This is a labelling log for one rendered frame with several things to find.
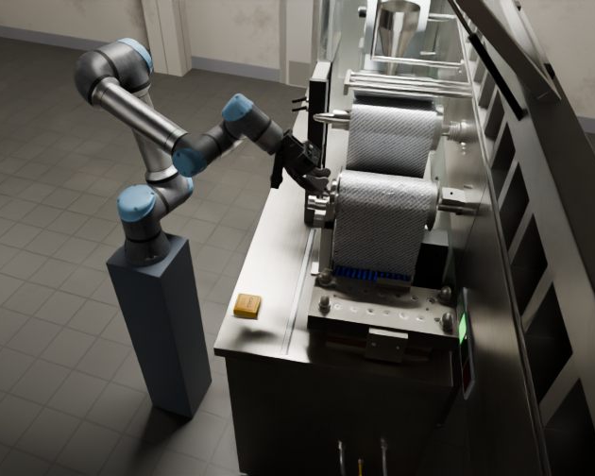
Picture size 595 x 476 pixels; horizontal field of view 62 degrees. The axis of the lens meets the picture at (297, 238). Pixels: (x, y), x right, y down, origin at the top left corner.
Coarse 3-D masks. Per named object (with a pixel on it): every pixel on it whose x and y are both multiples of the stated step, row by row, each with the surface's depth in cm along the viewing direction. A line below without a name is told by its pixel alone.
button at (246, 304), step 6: (240, 294) 151; (246, 294) 152; (240, 300) 150; (246, 300) 150; (252, 300) 150; (258, 300) 150; (234, 306) 148; (240, 306) 148; (246, 306) 148; (252, 306) 148; (258, 306) 148; (234, 312) 148; (240, 312) 147; (246, 312) 147; (252, 312) 146
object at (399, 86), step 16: (352, 80) 143; (368, 80) 143; (384, 80) 142; (400, 80) 144; (416, 80) 144; (432, 80) 143; (416, 96) 139; (432, 96) 140; (448, 96) 138; (464, 96) 137
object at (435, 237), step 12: (432, 240) 145; (444, 240) 145; (420, 252) 147; (432, 252) 146; (444, 252) 145; (420, 264) 150; (432, 264) 149; (420, 276) 153; (432, 276) 152; (432, 288) 156
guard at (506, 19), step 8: (488, 0) 102; (496, 0) 113; (504, 0) 129; (496, 8) 104; (504, 8) 117; (496, 16) 97; (504, 16) 108; (504, 24) 100; (512, 24) 111; (512, 32) 102; (520, 40) 106
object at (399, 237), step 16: (336, 224) 136; (352, 224) 135; (368, 224) 134; (384, 224) 133; (400, 224) 132; (416, 224) 131; (336, 240) 140; (352, 240) 139; (368, 240) 138; (384, 240) 137; (400, 240) 136; (416, 240) 135; (336, 256) 144; (352, 256) 143; (368, 256) 142; (384, 256) 140; (400, 256) 139; (416, 256) 138
